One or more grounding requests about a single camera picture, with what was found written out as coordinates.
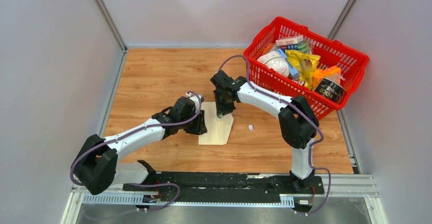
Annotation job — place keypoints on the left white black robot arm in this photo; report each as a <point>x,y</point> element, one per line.
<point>98,164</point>

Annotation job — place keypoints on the orange package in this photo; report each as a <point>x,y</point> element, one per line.
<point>333,74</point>

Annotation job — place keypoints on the aluminium frame rail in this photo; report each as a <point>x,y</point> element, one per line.
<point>335,185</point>

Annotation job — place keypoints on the green blue packet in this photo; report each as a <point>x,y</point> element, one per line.
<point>303,47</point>

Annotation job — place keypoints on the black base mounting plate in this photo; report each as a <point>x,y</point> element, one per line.
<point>230,188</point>

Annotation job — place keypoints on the black round can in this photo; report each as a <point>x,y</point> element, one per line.
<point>330,90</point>

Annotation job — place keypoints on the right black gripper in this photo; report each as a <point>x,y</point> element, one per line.
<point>221,108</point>

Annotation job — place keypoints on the white round pouch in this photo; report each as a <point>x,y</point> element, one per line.
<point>274,61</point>

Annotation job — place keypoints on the yellow snack bag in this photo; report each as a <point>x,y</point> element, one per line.
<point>305,63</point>

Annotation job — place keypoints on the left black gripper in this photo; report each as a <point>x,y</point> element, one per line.
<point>200,127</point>

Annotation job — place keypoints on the blue flat package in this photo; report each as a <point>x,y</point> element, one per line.
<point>294,73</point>

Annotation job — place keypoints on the cream paper envelope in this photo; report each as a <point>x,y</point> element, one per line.
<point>218,129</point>

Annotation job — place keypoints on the red plastic shopping basket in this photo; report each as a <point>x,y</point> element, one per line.
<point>333,53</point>

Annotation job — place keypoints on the white red box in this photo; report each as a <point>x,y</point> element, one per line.
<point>290,40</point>

